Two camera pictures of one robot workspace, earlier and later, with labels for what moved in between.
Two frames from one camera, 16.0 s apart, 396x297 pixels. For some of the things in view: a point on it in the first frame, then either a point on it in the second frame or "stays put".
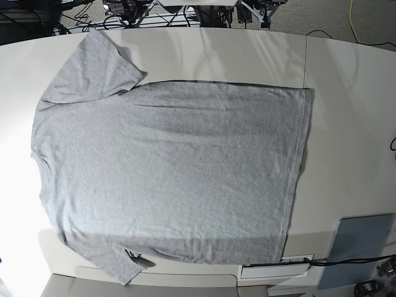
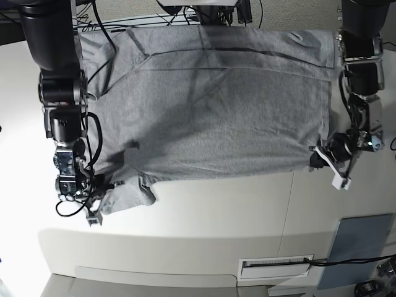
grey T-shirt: [136, 174] → [165, 103]
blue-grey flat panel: [357, 237] stays put
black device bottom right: [367, 289] stays put
